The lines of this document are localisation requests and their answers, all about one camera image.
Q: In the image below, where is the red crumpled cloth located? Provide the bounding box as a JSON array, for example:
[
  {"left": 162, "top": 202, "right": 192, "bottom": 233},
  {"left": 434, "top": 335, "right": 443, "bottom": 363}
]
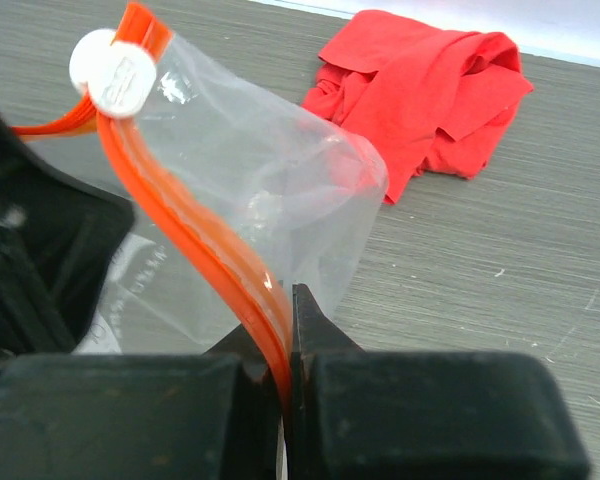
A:
[{"left": 302, "top": 10, "right": 533, "bottom": 204}]

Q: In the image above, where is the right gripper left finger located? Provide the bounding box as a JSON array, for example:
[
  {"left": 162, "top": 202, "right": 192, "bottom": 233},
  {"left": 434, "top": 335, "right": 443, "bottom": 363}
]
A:
[{"left": 0, "top": 327, "right": 280, "bottom": 479}]

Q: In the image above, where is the clear zip top bag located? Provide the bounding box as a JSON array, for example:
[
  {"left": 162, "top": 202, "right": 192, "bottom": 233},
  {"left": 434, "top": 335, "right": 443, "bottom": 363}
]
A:
[{"left": 19, "top": 3, "right": 388, "bottom": 479}]

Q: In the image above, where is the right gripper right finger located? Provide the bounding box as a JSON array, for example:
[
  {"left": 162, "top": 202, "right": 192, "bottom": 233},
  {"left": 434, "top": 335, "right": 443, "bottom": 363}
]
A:
[{"left": 289, "top": 284, "right": 592, "bottom": 479}]

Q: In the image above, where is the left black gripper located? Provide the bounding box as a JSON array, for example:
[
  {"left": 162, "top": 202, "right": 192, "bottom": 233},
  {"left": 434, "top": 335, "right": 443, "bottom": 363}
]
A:
[{"left": 0, "top": 116, "right": 135, "bottom": 371}]

